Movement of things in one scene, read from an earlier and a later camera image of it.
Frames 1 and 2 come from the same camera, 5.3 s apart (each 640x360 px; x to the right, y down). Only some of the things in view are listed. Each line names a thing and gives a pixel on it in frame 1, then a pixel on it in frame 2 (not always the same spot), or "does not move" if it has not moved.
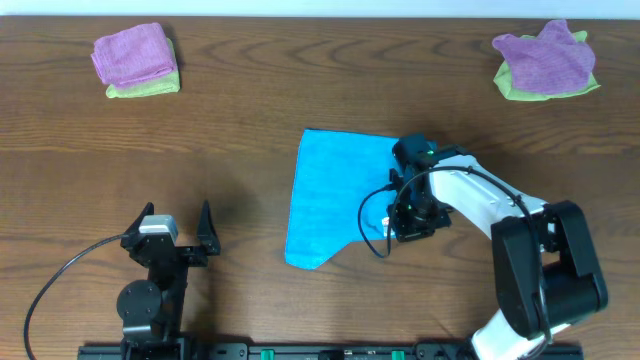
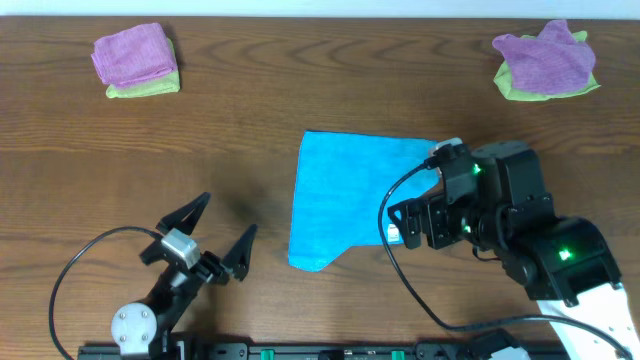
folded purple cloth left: [134, 56] does not move
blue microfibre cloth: [336, 173] does not move
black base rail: [309, 352] does not move
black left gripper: [176, 251] to [201, 263]
